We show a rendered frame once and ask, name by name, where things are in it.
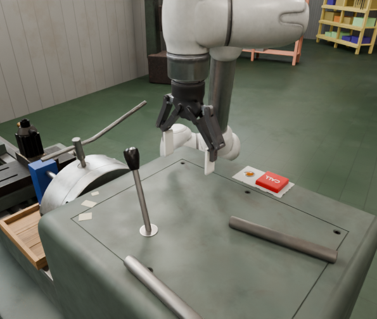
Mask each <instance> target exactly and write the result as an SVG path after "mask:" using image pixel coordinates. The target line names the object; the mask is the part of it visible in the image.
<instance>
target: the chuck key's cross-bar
mask: <svg viewBox="0 0 377 319"><path fill-rule="evenodd" d="M146 104H147V102H146V101H143V102H142V103H140V104H139V105H137V106H136V107H135V108H133V109H132V110H130V111H129V112H128V113H126V114H125V115H123V116H122V117H120V118H119V119H118V120H116V121H115V122H113V123H112V124H111V125H109V126H107V128H105V129H103V130H102V131H101V132H99V133H98V134H96V135H95V136H94V137H91V138H90V139H87V140H85V141H82V142H81V143H82V146H85V145H86V144H89V143H92V142H94V141H95V140H97V139H99V138H100V137H101V136H102V135H104V134H105V133H107V132H108V131H109V130H111V129H112V128H113V127H115V126H117V125H118V124H119V123H121V122H122V121H124V120H125V119H126V118H128V117H129V116H131V115H132V114H133V113H135V112H136V111H137V110H139V109H140V108H142V107H143V106H144V105H146ZM74 149H76V147H75V146H74V145H72V146H70V147H67V148H65V149H62V150H60V151H57V152H55V153H53V154H50V155H47V156H45V157H43V158H41V161H42V162H45V161H47V160H50V159H53V158H55V157H57V156H60V155H62V154H65V153H67V152H70V151H72V150H74Z"/></svg>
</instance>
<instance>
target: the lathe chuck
mask: <svg viewBox="0 0 377 319"><path fill-rule="evenodd" d="M85 162H86V163H89V166H88V167H87V168H83V169H79V168H78V166H79V165H80V161H79V160H75V161H73V162H72V163H70V164H69V165H67V166H66V167H64V169H62V170H61V171H60V172H59V173H58V174H57V175H56V176H55V178H54V179H53V180H52V181H51V183H50V184H49V185H48V188H47V189H46V191H45V193H44V195H43V197H42V201H41V205H40V209H39V214H43V215H45V214H46V213H48V212H50V211H52V210H54V209H56V208H58V207H60V206H61V205H62V203H63V201H64V200H65V198H66V196H67V195H68V193H69V192H70V191H71V190H72V188H73V187H74V186H75V185H76V184H77V182H79V181H80V180H81V179H82V178H83V177H85V176H86V175H87V174H89V173H91V172H92V171H94V170H95V169H98V168H100V167H102V166H106V165H112V164H121V165H125V164H123V163H122V162H120V161H118V160H116V159H113V158H109V157H107V156H106V155H102V154H94V155H89V156H86V158H85Z"/></svg>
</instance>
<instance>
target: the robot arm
mask: <svg viewBox="0 0 377 319"><path fill-rule="evenodd" d="M308 22H309V6H308V4H307V3H306V2H305V0H163V5H162V29H163V37H164V39H165V43H166V46H167V72H168V77H169V78H170V79H172V80H171V93H170V94H167V95H164V96H163V105H162V108H161V110H160V113H159V116H158V118H157V122H156V124H155V125H156V127H157V128H158V127H159V128H160V130H161V131H162V139H161V143H160V156H163V155H164V156H165V157H167V156H169V155H171V154H173V153H174V150H175V149H177V148H178V147H182V146H189V147H192V148H195V149H198V150H201V151H204V152H205V175H208V174H209V173H212V172H213V171H214V165H215V161H216V160H217V157H218V156H219V157H221V158H224V159H227V160H230V161H232V160H235V159H236V158H237V157H238V156H239V154H240V148H241V144H240V140H239V138H238V136H237V135H236V134H234V133H232V130H231V128H230V127H229V126H228V125H227V124H228V119H229V110H230V104H231V95H232V90H233V82H234V73H235V68H236V59H237V58H238V57H239V55H240V54H241V52H242V50H243V49H266V48H274V47H283V46H287V45H289V44H292V43H294V42H296V41H298V40H299V39H300V38H301V36H303V34H304V33H305V31H306V30H307V26H308ZM210 56H211V60H210V79H209V89H208V105H204V103H203V97H204V95H205V79H206V78H207V77H208V69H209V57H210ZM173 104H174V106H175V109H174V110H173V112H172V113H171V115H170V116H169V113H170V111H171V109H172V106H173ZM168 116H169V118H168ZM179 117H181V118H185V119H187V120H189V121H192V123H193V125H196V127H197V129H198V131H199V132H200V133H199V134H195V133H192V132H191V130H190V129H189V128H188V127H187V126H185V125H181V124H175V122H176V121H177V120H178V119H179ZM198 117H200V119H197V118H198Z"/></svg>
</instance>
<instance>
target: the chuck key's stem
mask: <svg viewBox="0 0 377 319"><path fill-rule="evenodd" d="M72 142H73V145H74V146H75V147H76V149H75V153H76V155H77V159H78V160H79V161H80V166H81V167H85V166H87V165H86V162H85V158H86V156H85V154H84V150H83V147H82V143H81V139H80V138H79V137H75V138H73V139H72Z"/></svg>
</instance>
